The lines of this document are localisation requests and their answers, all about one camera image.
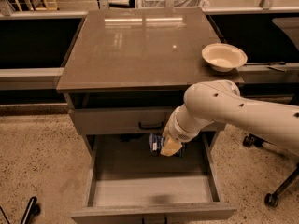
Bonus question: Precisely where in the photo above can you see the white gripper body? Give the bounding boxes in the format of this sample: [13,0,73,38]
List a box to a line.
[167,105,200,142]

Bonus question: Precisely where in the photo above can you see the blue rxbar blueberry wrapper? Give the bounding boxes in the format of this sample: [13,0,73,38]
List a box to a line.
[149,133,185,157]

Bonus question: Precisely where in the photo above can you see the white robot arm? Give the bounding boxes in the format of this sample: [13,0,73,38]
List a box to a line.
[161,80,299,156]

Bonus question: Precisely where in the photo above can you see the grey open middle drawer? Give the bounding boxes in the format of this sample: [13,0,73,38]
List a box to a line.
[71,133,235,224]

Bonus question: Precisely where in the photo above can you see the grey drawer cabinet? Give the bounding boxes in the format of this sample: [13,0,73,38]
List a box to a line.
[56,7,245,224]

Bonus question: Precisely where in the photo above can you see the black wheeled stand base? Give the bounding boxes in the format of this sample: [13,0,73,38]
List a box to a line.
[242,133,299,209]

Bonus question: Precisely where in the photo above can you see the white paper bowl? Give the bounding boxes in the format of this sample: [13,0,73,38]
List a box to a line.
[202,43,248,72]

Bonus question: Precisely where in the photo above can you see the black stand leg left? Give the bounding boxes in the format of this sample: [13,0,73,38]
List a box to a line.
[0,196,41,224]

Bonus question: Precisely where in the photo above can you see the black top drawer handle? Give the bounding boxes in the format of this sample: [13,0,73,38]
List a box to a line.
[138,122,164,130]

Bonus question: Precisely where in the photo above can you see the wire mesh basket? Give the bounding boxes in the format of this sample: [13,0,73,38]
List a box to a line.
[135,0,209,8]

